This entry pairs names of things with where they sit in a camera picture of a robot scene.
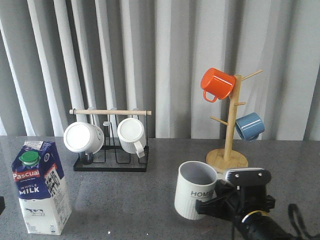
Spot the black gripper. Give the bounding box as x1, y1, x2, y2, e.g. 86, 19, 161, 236
195, 167, 275, 220
0, 196, 6, 215

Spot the white HOME mug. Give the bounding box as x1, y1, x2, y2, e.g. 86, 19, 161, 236
174, 161, 218, 220

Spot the blue white milk carton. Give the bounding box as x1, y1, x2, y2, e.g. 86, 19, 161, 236
11, 140, 72, 235

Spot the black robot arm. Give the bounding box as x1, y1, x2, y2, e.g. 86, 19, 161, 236
195, 167, 302, 240

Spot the wooden mug tree stand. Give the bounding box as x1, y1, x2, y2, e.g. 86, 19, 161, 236
205, 69, 262, 173

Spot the blue mug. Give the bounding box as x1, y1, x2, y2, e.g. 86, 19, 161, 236
235, 112, 265, 142

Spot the white smooth mug on rack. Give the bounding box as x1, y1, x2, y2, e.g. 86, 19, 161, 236
63, 122, 105, 154

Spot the white ribbed mug on rack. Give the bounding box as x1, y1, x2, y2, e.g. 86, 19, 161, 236
117, 118, 147, 158

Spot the orange mug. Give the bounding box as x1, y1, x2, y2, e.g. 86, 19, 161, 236
200, 68, 236, 103

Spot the grey white curtain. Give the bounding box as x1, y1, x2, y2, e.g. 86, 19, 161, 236
0, 0, 320, 141

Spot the black cable right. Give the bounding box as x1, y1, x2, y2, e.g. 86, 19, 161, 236
287, 203, 320, 240

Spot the black wire mug rack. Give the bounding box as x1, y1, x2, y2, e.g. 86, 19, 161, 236
69, 108, 152, 172

